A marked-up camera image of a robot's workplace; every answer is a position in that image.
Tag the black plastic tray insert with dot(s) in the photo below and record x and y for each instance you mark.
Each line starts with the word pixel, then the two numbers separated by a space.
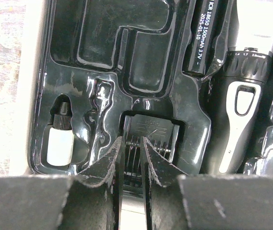
pixel 113 58

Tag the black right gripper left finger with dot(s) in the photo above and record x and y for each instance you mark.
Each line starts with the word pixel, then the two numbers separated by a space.
pixel 95 197

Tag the silver black hair clipper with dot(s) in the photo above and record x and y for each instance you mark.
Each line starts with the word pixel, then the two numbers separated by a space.
pixel 237 92

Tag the small clear oil bottle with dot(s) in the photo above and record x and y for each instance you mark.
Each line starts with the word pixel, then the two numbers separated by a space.
pixel 61 137

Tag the black comb attachment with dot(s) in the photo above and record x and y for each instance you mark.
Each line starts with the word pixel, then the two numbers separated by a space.
pixel 163 135

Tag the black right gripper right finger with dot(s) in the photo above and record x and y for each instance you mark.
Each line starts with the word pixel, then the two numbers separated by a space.
pixel 163 200

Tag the white cardboard box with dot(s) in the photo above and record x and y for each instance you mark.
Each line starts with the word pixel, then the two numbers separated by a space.
pixel 21 28

